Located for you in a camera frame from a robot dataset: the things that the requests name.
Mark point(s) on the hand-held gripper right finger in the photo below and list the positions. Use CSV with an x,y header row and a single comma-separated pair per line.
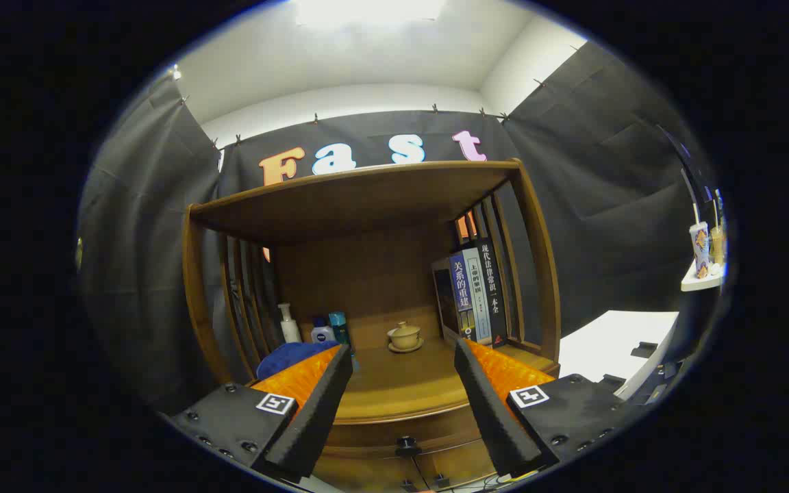
x,y
497,418

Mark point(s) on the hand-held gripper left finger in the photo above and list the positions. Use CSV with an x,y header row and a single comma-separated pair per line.
x,y
319,418

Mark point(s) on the wooden drawer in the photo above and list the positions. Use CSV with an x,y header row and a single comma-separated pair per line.
x,y
381,435

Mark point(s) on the wooden countertop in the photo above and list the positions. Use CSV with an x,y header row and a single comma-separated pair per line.
x,y
394,383

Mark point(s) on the black cabinet door knob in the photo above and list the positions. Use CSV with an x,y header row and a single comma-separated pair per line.
x,y
441,479
408,485

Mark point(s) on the wooden cabinet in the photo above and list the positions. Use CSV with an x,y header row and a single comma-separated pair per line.
x,y
367,274

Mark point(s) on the blue towel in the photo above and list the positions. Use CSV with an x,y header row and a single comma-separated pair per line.
x,y
292,356

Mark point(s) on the white bottle with blue cap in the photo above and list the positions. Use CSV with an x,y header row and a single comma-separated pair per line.
x,y
322,334

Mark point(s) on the teal blue bottle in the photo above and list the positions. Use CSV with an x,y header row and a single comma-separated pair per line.
x,y
338,329

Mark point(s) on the white pump bottle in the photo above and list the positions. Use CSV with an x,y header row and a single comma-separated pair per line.
x,y
290,330

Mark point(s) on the beige lidded teacup with saucer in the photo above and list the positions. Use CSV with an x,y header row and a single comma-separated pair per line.
x,y
405,337

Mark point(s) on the white-spine book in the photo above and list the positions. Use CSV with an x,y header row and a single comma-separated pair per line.
x,y
478,301

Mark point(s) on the black-spine book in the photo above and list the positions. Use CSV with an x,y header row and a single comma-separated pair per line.
x,y
494,287

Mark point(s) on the white box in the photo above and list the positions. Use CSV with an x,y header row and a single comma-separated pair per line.
x,y
607,342

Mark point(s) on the white shelf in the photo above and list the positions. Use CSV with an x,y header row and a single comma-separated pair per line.
x,y
699,283

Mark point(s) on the brown drink cup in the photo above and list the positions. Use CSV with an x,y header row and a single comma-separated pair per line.
x,y
717,245

